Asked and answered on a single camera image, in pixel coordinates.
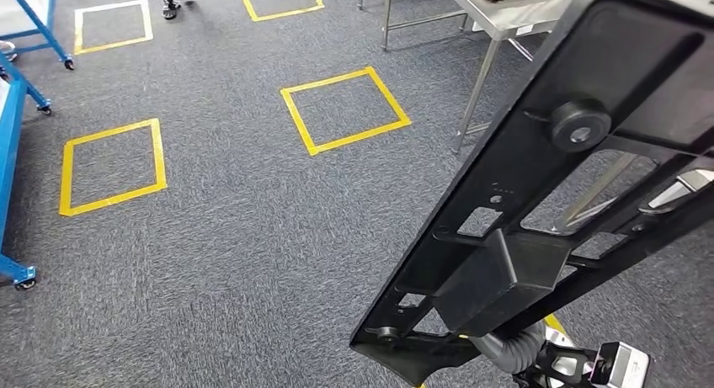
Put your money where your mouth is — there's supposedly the black plastic frame part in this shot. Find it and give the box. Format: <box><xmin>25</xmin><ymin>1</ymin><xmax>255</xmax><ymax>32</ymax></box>
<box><xmin>349</xmin><ymin>0</ymin><xmax>714</xmax><ymax>388</ymax></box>

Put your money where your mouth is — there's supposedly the small stainless steel table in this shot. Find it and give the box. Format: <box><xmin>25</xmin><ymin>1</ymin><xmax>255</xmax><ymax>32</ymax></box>
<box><xmin>356</xmin><ymin>0</ymin><xmax>564</xmax><ymax>155</ymax></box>

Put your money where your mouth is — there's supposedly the person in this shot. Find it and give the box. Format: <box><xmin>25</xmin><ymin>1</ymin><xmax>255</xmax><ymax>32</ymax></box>
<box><xmin>155</xmin><ymin>0</ymin><xmax>194</xmax><ymax>20</ymax></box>

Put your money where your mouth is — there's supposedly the pale yellow floor tape square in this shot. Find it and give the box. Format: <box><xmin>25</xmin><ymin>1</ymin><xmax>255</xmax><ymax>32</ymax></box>
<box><xmin>73</xmin><ymin>0</ymin><xmax>154</xmax><ymax>56</ymax></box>

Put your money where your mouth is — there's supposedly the blue rack with casters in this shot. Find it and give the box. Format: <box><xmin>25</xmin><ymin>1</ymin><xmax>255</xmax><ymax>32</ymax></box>
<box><xmin>0</xmin><ymin>0</ymin><xmax>77</xmax><ymax>72</ymax></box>
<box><xmin>0</xmin><ymin>53</ymin><xmax>52</xmax><ymax>292</ymax></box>

